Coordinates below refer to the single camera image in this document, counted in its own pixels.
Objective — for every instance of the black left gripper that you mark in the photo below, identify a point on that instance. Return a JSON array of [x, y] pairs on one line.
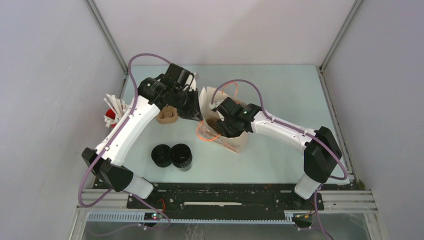
[[194, 112]]

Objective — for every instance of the brown pulp cup carrier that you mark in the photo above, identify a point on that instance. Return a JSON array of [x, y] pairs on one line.
[[168, 115]]

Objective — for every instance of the white paper bag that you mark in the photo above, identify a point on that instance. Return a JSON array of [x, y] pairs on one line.
[[207, 130]]

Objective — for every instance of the black cup stack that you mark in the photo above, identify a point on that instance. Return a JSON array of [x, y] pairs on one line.
[[181, 157]]

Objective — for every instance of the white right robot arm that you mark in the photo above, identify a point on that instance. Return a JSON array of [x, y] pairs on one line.
[[319, 148]]

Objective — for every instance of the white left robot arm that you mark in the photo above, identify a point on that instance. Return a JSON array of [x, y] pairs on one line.
[[176, 88]]

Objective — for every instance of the red cup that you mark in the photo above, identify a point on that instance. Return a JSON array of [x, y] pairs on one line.
[[111, 118]]

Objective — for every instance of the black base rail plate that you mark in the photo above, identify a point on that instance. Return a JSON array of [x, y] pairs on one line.
[[231, 201]]

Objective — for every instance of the aluminium frame post left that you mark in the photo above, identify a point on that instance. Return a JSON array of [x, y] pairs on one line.
[[102, 25]]

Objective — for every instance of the aluminium frame post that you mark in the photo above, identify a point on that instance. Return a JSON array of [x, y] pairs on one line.
[[354, 10], [102, 25]]

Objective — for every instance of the aluminium frame post right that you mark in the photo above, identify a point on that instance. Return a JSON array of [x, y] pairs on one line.
[[354, 10]]

